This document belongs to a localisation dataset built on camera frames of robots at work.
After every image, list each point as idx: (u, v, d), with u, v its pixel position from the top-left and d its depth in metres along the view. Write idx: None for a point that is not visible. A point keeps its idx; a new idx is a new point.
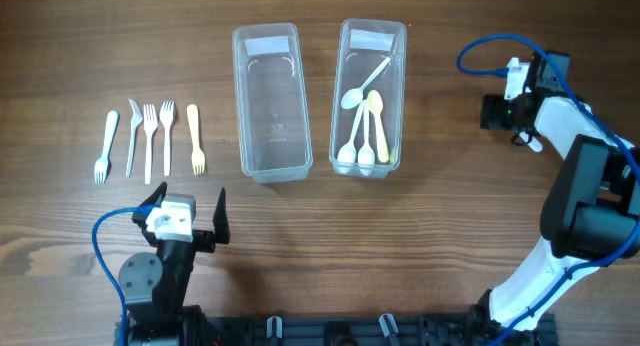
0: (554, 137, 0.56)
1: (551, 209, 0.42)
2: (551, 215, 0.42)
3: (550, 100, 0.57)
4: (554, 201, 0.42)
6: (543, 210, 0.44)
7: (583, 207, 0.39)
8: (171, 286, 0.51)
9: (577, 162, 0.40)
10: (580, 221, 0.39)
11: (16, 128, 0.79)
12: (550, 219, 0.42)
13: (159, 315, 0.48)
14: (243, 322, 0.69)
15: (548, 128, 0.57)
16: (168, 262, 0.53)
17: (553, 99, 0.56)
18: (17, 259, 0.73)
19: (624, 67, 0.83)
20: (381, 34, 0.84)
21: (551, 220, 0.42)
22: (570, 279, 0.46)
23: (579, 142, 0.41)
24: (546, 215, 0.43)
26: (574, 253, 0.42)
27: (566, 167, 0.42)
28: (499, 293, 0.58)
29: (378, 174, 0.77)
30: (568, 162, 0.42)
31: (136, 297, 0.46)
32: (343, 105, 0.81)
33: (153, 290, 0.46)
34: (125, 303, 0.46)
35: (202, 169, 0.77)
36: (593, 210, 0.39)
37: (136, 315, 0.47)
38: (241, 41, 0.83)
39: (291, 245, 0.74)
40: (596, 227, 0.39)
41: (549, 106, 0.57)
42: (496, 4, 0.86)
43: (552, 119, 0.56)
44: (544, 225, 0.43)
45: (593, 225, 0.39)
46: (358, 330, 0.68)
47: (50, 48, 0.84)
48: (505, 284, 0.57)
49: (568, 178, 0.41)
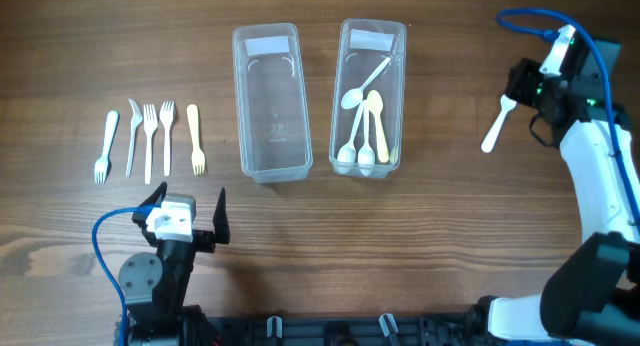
0: (577, 166, 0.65)
1: (558, 304, 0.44)
2: (556, 306, 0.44)
3: (584, 126, 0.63)
4: (563, 296, 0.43)
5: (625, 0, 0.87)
6: (550, 295, 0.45)
7: (589, 317, 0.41)
8: (171, 286, 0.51)
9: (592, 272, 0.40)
10: (585, 326, 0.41)
11: (16, 128, 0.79)
12: (555, 313, 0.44)
13: (160, 316, 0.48)
14: (243, 323, 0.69)
15: (570, 152, 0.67)
16: (168, 264, 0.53)
17: (588, 125, 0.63)
18: (17, 259, 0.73)
19: (624, 67, 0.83)
20: (381, 34, 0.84)
21: (556, 312, 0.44)
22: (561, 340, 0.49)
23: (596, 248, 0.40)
24: (552, 301, 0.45)
26: None
27: (580, 268, 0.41)
28: (498, 305, 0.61)
29: (379, 174, 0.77)
30: (582, 262, 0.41)
31: (136, 296, 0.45)
32: (343, 105, 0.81)
33: (153, 290, 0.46)
34: (126, 304, 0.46)
35: (202, 169, 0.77)
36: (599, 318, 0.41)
37: (137, 316, 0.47)
38: (241, 41, 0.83)
39: (291, 245, 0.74)
40: (599, 332, 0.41)
41: (580, 131, 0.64)
42: (496, 4, 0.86)
43: (584, 144, 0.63)
44: (547, 309, 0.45)
45: (597, 330, 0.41)
46: (358, 330, 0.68)
47: (50, 48, 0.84)
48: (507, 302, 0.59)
49: (578, 285, 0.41)
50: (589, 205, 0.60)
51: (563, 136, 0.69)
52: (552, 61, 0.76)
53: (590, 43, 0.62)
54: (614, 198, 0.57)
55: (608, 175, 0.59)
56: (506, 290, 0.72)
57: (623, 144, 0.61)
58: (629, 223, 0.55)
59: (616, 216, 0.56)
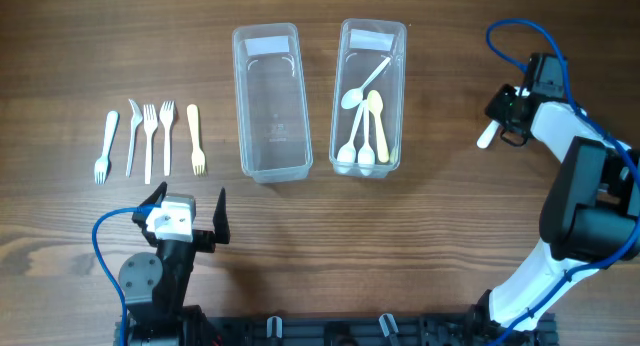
0: (551, 142, 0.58)
1: (551, 216, 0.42)
2: (550, 216, 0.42)
3: (548, 104, 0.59)
4: (553, 203, 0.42)
5: None
6: (543, 210, 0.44)
7: (582, 210, 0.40)
8: (171, 286, 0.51)
9: (576, 164, 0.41)
10: (579, 225, 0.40)
11: (16, 128, 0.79)
12: (550, 225, 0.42)
13: (160, 315, 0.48)
14: (243, 322, 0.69)
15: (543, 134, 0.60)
16: (168, 262, 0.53)
17: (549, 104, 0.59)
18: (17, 259, 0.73)
19: (624, 67, 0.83)
20: (381, 34, 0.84)
21: (550, 223, 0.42)
22: (570, 281, 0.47)
23: (577, 144, 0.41)
24: (546, 217, 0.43)
26: (573, 256, 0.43)
27: (565, 169, 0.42)
28: (498, 294, 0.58)
29: (378, 174, 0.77)
30: (566, 164, 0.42)
31: (136, 296, 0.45)
32: (343, 105, 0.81)
33: (153, 290, 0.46)
34: (125, 303, 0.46)
35: (202, 169, 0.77)
36: (593, 213, 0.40)
37: (136, 315, 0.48)
38: (241, 41, 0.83)
39: (291, 245, 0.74)
40: (596, 230, 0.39)
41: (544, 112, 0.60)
42: (497, 4, 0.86)
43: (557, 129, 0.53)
44: (544, 226, 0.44)
45: (593, 229, 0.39)
46: (358, 331, 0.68)
47: (50, 48, 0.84)
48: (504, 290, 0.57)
49: (566, 181, 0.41)
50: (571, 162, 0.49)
51: (532, 126, 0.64)
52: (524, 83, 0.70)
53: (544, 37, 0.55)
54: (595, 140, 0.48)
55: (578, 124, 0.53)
56: None
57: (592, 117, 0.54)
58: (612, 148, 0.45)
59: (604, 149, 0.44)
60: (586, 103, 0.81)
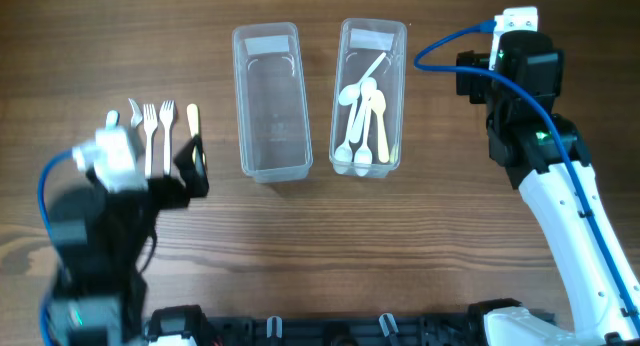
0: (531, 202, 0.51)
1: None
2: None
3: (527, 127, 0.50)
4: None
5: None
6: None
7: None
8: (114, 237, 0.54)
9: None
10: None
11: (16, 128, 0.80)
12: None
13: (98, 265, 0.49)
14: (244, 322, 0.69)
15: (527, 194, 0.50)
16: (132, 229, 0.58)
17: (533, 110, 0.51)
18: (16, 259, 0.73)
19: (624, 67, 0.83)
20: (376, 33, 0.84)
21: None
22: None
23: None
24: None
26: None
27: None
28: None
29: (379, 174, 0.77)
30: None
31: (67, 220, 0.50)
32: (340, 102, 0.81)
33: (86, 220, 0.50)
34: (56, 230, 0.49)
35: (201, 167, 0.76)
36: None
37: (71, 266, 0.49)
38: (241, 40, 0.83)
39: (291, 245, 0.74)
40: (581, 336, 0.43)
41: (540, 186, 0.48)
42: (498, 4, 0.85)
43: (522, 173, 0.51)
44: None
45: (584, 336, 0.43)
46: (358, 330, 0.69)
47: (50, 47, 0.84)
48: (502, 317, 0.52)
49: None
50: (560, 267, 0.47)
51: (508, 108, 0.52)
52: (526, 51, 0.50)
53: (484, 71, 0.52)
54: (591, 261, 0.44)
55: (584, 240, 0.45)
56: (505, 290, 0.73)
57: (588, 191, 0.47)
58: (622, 312, 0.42)
59: (604, 307, 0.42)
60: (586, 102, 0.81)
